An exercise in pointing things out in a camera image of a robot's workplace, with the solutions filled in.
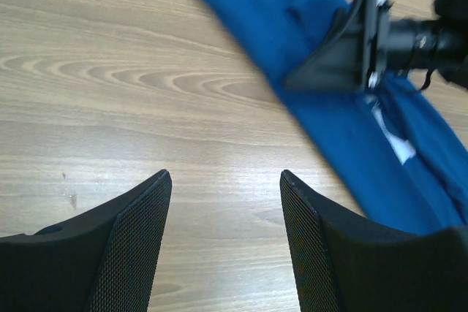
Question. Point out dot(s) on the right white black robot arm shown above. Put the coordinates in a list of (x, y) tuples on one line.
[(451, 53)]

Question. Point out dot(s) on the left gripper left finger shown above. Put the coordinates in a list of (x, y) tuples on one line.
[(101, 260)]

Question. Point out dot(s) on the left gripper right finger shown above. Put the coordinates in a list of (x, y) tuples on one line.
[(345, 262)]

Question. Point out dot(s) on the blue t-shirt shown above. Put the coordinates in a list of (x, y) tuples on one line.
[(395, 153)]

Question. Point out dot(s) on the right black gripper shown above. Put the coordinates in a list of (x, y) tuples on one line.
[(343, 65)]

